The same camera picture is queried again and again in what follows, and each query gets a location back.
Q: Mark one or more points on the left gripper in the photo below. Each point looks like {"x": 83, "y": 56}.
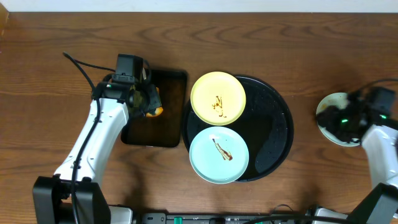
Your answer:
{"x": 152, "y": 100}

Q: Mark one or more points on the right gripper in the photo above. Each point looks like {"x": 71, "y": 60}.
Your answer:
{"x": 326, "y": 118}

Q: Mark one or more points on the green and orange sponge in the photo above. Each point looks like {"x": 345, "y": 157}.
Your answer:
{"x": 155, "y": 106}

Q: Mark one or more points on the light blue plate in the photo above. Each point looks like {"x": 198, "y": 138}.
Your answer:
{"x": 339, "y": 100}
{"x": 219, "y": 155}

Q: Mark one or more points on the yellow plate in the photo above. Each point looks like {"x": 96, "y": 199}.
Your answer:
{"x": 218, "y": 98}

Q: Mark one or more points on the light blue plate front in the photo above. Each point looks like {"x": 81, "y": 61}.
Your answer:
{"x": 219, "y": 155}

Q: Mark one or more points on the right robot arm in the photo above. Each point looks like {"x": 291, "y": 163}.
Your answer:
{"x": 380, "y": 146}

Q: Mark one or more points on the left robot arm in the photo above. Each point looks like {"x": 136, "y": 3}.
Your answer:
{"x": 73, "y": 194}

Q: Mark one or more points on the black rectangular tray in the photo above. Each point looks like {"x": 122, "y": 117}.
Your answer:
{"x": 164, "y": 129}

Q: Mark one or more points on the black round tray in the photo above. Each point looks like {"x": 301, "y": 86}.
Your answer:
{"x": 266, "y": 126}

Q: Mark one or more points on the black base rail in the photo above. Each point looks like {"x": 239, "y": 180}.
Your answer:
{"x": 197, "y": 218}

